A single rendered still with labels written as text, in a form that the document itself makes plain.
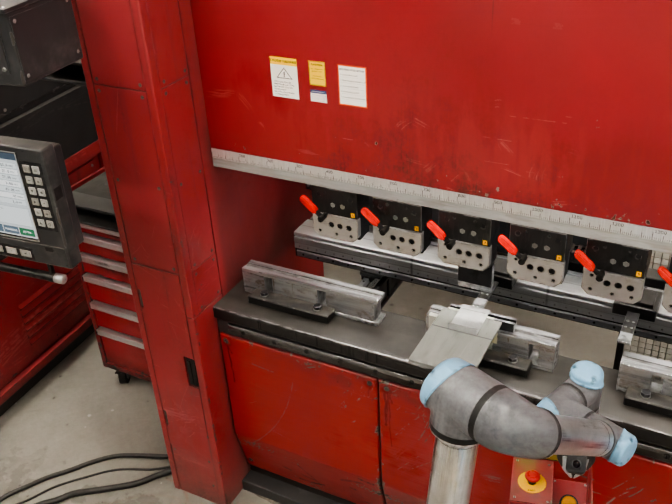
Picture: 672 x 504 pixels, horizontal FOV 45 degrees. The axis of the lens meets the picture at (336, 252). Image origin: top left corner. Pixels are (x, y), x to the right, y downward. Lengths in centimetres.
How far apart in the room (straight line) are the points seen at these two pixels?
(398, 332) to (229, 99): 87
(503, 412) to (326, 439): 140
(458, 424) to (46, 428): 253
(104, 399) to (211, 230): 143
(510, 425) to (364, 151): 102
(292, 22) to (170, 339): 115
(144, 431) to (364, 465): 117
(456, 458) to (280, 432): 138
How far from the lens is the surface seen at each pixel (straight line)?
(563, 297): 257
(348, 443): 278
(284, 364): 269
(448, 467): 164
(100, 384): 393
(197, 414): 295
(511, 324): 238
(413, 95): 212
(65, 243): 230
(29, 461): 367
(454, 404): 153
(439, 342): 229
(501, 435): 149
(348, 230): 239
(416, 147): 218
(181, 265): 255
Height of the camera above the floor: 241
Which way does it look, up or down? 31 degrees down
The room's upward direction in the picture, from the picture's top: 3 degrees counter-clockwise
